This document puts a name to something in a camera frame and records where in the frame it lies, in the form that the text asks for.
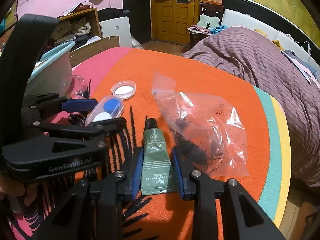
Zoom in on clear round lid dish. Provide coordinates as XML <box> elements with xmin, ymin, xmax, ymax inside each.
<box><xmin>111</xmin><ymin>80</ymin><xmax>136</xmax><ymax>100</ymax></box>

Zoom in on white sofa headboard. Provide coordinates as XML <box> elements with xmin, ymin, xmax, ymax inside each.
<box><xmin>221</xmin><ymin>9</ymin><xmax>314</xmax><ymax>64</ymax></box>

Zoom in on light blue plastic basin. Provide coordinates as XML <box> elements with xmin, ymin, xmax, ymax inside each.
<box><xmin>24</xmin><ymin>41</ymin><xmax>75</xmax><ymax>96</ymax></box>

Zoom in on white cabinet on wheels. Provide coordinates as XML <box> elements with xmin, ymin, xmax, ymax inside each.
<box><xmin>99</xmin><ymin>16</ymin><xmax>132</xmax><ymax>48</ymax></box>

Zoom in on contact lens case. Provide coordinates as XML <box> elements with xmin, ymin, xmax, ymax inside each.
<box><xmin>85</xmin><ymin>95</ymin><xmax>124</xmax><ymax>126</ymax></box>

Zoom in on wooden door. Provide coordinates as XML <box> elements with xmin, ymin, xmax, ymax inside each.
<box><xmin>150</xmin><ymin>0</ymin><xmax>199</xmax><ymax>46</ymax></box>

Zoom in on purple striped duvet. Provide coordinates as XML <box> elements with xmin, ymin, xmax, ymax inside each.
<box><xmin>182</xmin><ymin>27</ymin><xmax>319</xmax><ymax>188</ymax></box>

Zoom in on long cardboard box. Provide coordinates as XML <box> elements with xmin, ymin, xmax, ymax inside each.
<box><xmin>70</xmin><ymin>36</ymin><xmax>119</xmax><ymax>68</ymax></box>

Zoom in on wooden shelf unit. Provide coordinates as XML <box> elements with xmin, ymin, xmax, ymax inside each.
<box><xmin>0</xmin><ymin>7</ymin><xmax>103</xmax><ymax>48</ymax></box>

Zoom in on green cosmetic tube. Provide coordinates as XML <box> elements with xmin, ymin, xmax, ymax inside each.
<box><xmin>141</xmin><ymin>118</ymin><xmax>176</xmax><ymax>196</ymax></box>

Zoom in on small dark side table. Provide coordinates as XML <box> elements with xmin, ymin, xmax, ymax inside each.
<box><xmin>187</xmin><ymin>27</ymin><xmax>212</xmax><ymax>48</ymax></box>

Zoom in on clear plastic bag dried leaves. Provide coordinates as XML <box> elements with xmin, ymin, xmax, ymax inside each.
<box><xmin>151</xmin><ymin>73</ymin><xmax>249</xmax><ymax>178</ymax></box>

